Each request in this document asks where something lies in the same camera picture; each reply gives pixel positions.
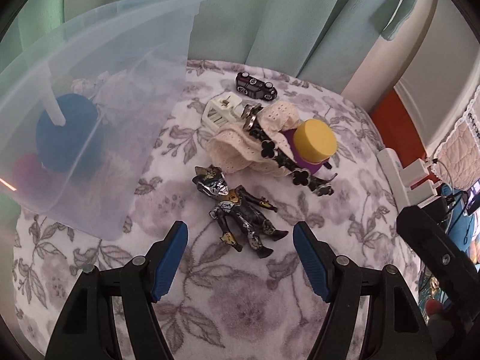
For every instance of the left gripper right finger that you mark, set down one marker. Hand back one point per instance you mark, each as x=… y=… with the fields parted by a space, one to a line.
x=394 y=329

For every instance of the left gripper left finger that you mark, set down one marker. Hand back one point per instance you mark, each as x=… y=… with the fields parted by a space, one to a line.
x=86 y=327

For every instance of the blue ball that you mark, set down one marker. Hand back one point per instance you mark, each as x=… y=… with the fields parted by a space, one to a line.
x=78 y=144

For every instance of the black silver action figure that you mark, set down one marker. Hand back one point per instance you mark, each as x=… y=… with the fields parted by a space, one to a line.
x=239 y=205

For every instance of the cotton swab pack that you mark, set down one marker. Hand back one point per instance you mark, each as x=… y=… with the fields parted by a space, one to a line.
x=105 y=184

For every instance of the smartphone on stand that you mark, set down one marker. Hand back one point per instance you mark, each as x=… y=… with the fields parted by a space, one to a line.
x=473 y=200

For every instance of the white power strip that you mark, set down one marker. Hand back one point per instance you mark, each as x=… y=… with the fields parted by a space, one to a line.
x=410 y=185

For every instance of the beige quilted lace cover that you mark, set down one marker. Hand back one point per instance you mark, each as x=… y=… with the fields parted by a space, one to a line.
x=458 y=154

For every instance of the black flower headband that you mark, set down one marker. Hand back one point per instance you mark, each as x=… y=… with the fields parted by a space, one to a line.
x=271 y=150

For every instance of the yellow purple sponge cylinder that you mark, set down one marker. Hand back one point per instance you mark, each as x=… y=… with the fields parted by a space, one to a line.
x=313 y=143

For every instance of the white bed headboard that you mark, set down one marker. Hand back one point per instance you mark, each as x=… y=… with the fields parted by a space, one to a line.
x=433 y=65

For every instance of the blonde doll cream dress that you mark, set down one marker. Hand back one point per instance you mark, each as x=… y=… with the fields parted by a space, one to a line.
x=232 y=149

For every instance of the clear plastic storage bin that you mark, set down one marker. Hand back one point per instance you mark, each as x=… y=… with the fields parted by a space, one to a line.
x=127 y=57

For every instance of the white plastic toy crate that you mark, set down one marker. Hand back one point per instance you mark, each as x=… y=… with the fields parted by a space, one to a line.
x=221 y=110

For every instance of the green curtain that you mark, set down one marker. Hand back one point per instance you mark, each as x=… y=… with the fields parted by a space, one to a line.
x=325 y=42

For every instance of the black toy car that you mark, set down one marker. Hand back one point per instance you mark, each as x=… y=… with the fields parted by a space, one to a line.
x=255 y=88

